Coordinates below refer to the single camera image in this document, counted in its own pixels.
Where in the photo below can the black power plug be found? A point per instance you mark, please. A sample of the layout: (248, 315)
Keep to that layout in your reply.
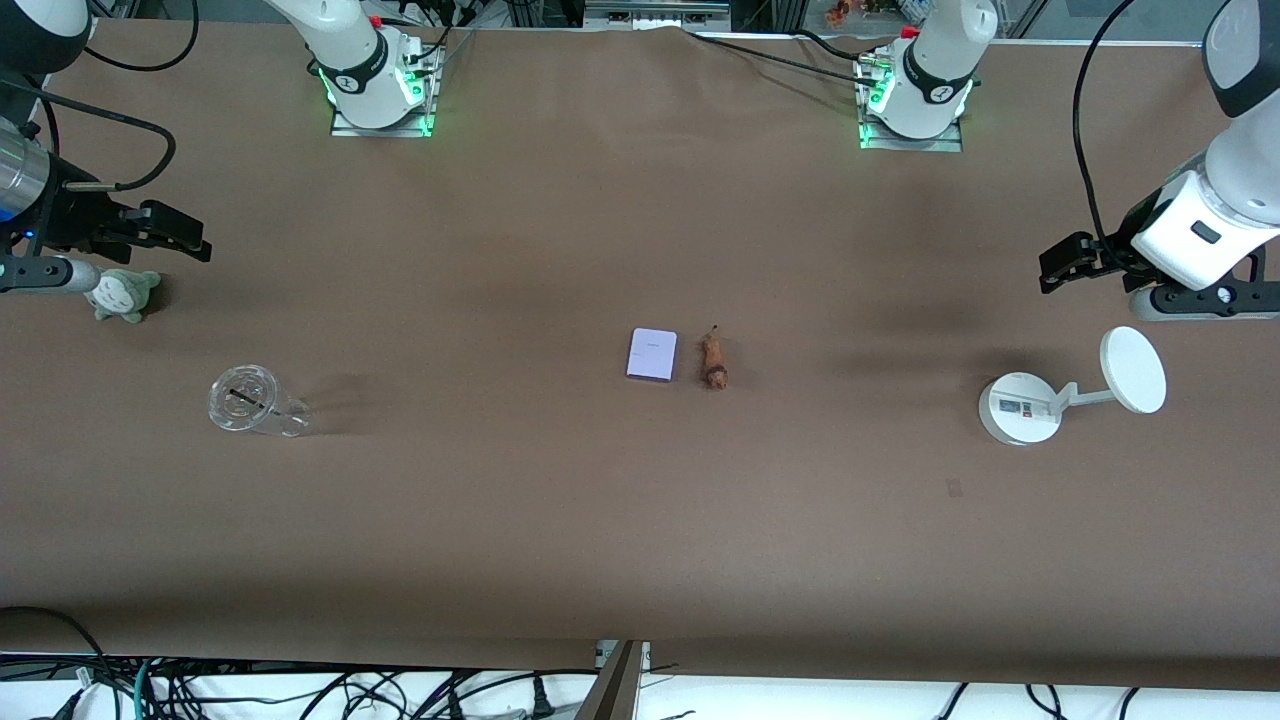
(543, 700)

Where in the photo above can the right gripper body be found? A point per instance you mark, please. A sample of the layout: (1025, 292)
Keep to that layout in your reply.
(72, 219)

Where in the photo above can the small orange figurine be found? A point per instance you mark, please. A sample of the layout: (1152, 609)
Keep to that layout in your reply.
(838, 12)

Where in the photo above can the white round phone stand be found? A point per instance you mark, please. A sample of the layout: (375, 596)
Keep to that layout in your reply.
(1020, 408)

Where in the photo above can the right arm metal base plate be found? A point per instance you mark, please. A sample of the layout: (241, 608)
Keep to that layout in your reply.
(425, 105)

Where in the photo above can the dark table support beam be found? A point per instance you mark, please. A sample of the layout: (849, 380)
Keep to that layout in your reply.
(610, 690)

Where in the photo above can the aluminium frame profile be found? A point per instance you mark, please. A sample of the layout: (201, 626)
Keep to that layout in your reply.
(655, 12)

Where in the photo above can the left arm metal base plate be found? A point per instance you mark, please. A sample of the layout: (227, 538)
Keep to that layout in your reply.
(950, 142)

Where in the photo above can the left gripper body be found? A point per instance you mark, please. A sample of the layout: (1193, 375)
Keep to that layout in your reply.
(1108, 253)

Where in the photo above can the clear glass cup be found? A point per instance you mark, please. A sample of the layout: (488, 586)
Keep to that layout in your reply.
(245, 400)

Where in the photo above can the grey totoro plush toy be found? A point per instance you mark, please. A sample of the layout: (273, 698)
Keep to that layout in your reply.
(125, 297)

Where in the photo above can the brown table cover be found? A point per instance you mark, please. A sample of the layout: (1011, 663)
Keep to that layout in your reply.
(640, 520)

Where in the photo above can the brown lion statue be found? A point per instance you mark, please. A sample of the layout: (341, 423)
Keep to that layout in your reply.
(713, 360)

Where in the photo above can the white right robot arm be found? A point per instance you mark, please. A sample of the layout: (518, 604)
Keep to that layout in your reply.
(350, 50)

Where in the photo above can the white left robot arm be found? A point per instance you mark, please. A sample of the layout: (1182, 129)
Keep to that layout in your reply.
(940, 60)

